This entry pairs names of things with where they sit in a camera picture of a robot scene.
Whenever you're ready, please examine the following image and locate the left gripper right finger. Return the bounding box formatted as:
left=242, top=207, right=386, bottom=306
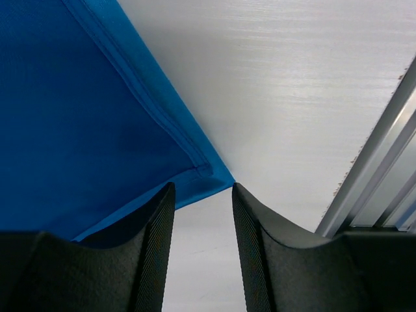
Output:
left=232, top=183, right=415, bottom=311

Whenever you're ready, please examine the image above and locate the blue satin napkin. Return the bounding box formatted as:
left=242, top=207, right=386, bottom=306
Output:
left=1, top=1, right=234, bottom=241

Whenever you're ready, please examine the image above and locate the aluminium front rail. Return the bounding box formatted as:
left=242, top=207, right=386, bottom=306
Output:
left=316, top=63, right=415, bottom=237

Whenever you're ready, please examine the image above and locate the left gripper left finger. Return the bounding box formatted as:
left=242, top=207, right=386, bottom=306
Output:
left=1, top=183, right=176, bottom=311

